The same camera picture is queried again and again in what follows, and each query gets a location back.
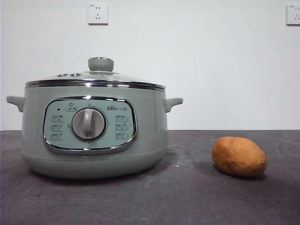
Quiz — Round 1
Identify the pale green electric cooking pot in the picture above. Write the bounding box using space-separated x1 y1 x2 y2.
6 81 184 180

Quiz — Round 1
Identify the brown potato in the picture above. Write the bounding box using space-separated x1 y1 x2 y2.
211 136 268 177

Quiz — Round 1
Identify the white wall socket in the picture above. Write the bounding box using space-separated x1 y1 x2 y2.
88 3 109 26
285 4 300 27

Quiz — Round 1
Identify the glass lid with green knob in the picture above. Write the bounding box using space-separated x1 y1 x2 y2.
25 57 166 90

